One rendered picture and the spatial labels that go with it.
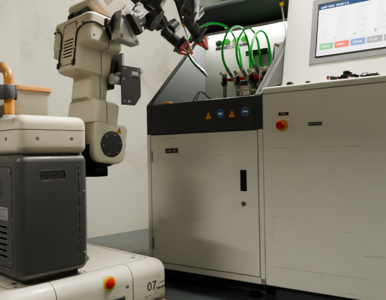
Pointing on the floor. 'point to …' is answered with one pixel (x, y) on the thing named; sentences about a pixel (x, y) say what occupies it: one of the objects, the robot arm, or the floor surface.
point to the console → (328, 177)
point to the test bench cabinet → (184, 271)
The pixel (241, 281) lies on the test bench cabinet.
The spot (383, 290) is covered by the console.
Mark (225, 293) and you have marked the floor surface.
